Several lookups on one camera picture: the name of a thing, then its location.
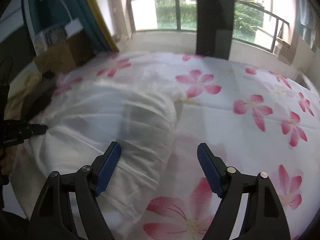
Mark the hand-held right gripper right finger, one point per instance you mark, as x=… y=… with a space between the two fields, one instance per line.
x=208 y=170

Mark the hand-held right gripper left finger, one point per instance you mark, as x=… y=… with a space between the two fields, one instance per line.
x=108 y=170

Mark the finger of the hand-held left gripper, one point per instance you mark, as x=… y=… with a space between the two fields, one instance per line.
x=37 y=129

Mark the white hooded jacket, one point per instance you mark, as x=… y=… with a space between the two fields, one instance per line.
x=100 y=120

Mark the person's left hand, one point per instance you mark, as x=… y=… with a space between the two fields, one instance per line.
x=6 y=163

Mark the dark cloth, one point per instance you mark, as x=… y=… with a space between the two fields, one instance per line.
x=40 y=100

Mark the floral bedsheet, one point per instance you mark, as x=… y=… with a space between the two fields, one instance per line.
x=237 y=135

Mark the beige cloth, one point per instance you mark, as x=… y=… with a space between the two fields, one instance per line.
x=25 y=85

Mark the brown cardboard box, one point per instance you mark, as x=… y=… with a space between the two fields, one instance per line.
x=67 y=55

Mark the printed cartoon box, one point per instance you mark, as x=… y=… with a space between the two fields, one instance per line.
x=56 y=35
x=40 y=45

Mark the white desk lamp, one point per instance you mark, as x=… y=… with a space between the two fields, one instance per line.
x=73 y=27

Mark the teal curtain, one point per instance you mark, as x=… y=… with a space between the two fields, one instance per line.
x=82 y=17

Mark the yellow curtain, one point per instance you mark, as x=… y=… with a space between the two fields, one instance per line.
x=102 y=22

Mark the balcony cardboard piece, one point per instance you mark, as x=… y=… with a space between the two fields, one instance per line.
x=287 y=50

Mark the black window pillar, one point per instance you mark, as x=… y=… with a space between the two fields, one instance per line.
x=215 y=20

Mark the green hedge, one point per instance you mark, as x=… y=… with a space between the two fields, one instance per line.
x=172 y=15

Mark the balcony railing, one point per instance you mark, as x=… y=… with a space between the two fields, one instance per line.
x=178 y=12

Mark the light blue hanging garment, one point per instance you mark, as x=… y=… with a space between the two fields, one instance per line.
x=306 y=15

